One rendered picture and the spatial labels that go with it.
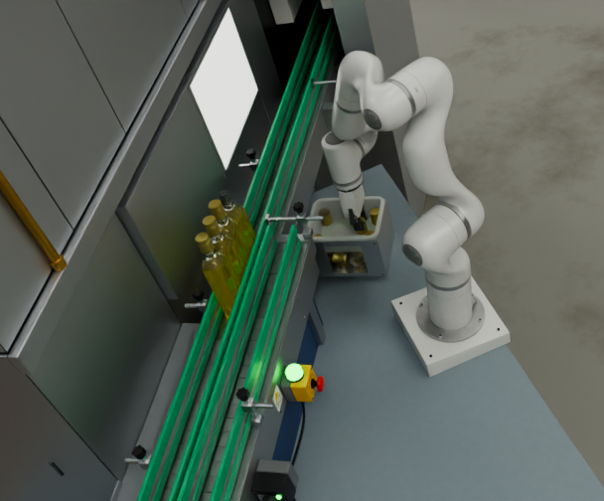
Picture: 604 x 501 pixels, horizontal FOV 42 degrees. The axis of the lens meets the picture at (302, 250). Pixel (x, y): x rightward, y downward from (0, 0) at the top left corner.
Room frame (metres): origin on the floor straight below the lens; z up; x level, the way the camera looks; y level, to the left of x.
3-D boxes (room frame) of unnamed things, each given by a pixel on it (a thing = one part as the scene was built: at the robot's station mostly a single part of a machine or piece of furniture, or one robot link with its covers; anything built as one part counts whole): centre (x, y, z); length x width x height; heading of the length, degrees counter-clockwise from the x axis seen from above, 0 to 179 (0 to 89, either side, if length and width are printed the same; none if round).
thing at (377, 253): (1.72, -0.13, 0.92); 0.27 x 0.17 x 0.15; 63
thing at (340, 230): (1.71, -0.15, 0.97); 0.22 x 0.17 x 0.09; 63
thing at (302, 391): (1.24, 0.12, 0.96); 0.07 x 0.07 x 0.07; 63
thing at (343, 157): (1.70, -0.20, 1.24); 0.09 x 0.08 x 0.13; 121
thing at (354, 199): (1.70, -0.19, 1.09); 0.10 x 0.07 x 0.11; 152
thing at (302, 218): (1.65, -0.01, 1.12); 0.17 x 0.03 x 0.12; 63
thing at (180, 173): (1.89, 0.16, 1.32); 0.90 x 0.03 x 0.34; 153
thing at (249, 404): (1.09, 0.22, 1.11); 0.07 x 0.04 x 0.13; 63
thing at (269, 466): (0.98, 0.25, 0.96); 0.08 x 0.08 x 0.08; 63
